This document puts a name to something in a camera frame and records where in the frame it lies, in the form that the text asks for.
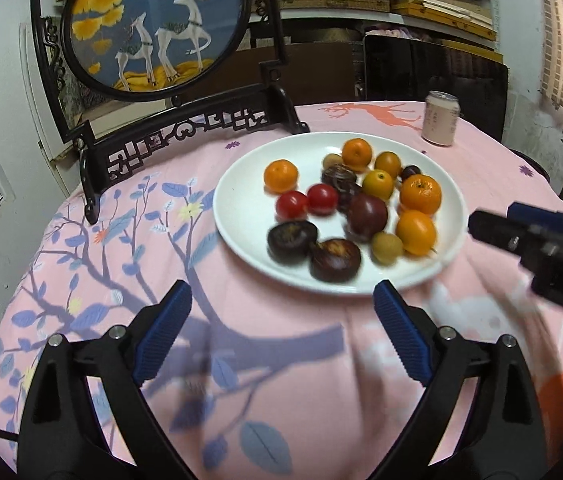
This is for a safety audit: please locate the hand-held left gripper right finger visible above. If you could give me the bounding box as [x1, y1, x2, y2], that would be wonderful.
[373, 280, 547, 480]

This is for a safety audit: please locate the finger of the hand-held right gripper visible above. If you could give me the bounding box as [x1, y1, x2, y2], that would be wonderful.
[506, 202, 563, 233]
[468, 210, 542, 261]

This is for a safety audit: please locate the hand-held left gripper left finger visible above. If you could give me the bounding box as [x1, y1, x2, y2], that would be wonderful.
[16, 280, 193, 480]

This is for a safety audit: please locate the large orange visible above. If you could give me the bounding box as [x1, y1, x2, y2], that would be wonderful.
[400, 174, 443, 216]

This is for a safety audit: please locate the large dark red plum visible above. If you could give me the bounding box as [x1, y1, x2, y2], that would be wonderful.
[345, 193, 389, 241]

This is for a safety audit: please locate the smooth orange round fruit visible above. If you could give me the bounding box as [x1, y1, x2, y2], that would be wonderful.
[395, 210, 437, 257]
[361, 169, 395, 200]
[374, 151, 403, 178]

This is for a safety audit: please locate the dark purple plum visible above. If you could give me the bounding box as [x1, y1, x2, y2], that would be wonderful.
[336, 187, 362, 213]

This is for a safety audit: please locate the white oval plate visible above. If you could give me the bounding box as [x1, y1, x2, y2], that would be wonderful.
[212, 131, 469, 298]

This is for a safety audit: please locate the red tomato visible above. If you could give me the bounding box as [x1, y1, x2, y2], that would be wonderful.
[306, 183, 339, 216]
[276, 190, 309, 221]

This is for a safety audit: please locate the small mandarin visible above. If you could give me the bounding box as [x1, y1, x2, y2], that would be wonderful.
[264, 159, 299, 194]
[341, 138, 373, 172]

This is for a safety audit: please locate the yellowish longan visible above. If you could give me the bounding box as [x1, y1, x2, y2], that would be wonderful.
[371, 231, 405, 264]

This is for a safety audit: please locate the dark brown round fruit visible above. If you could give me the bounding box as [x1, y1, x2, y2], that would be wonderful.
[309, 238, 362, 283]
[267, 220, 319, 265]
[321, 164, 358, 193]

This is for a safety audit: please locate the pale drink can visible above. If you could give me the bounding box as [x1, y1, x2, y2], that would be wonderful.
[421, 91, 461, 147]

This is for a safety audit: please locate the black chair back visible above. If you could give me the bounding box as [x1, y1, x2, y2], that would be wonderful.
[364, 34, 508, 142]

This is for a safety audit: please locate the pink cloth bundle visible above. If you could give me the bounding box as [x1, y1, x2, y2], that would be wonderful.
[369, 24, 435, 41]

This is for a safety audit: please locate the white storage shelf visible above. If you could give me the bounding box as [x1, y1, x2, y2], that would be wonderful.
[249, 0, 505, 61]

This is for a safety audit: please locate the deer painting screen stand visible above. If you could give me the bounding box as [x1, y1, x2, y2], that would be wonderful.
[30, 0, 311, 225]

